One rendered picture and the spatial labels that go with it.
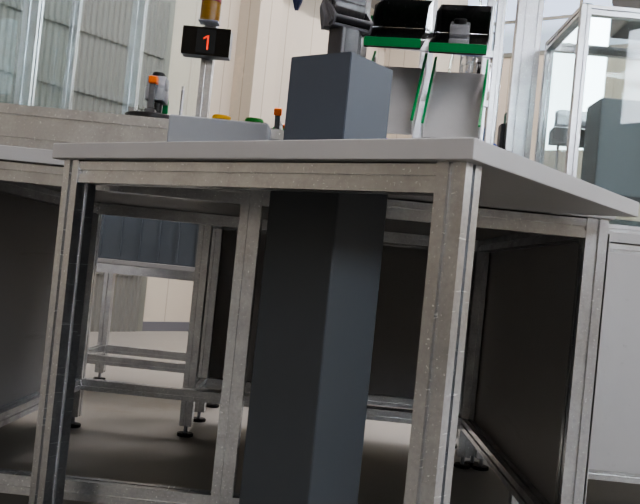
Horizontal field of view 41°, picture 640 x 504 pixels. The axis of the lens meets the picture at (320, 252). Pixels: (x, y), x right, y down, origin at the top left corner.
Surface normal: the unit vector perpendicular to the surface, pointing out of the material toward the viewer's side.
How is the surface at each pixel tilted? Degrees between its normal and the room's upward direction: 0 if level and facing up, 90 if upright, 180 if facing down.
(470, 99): 45
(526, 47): 90
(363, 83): 90
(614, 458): 90
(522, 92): 90
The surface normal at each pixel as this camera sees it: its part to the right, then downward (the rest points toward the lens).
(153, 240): -0.02, -0.02
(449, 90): -0.07, -0.73
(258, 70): 0.79, 0.07
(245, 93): -0.60, -0.07
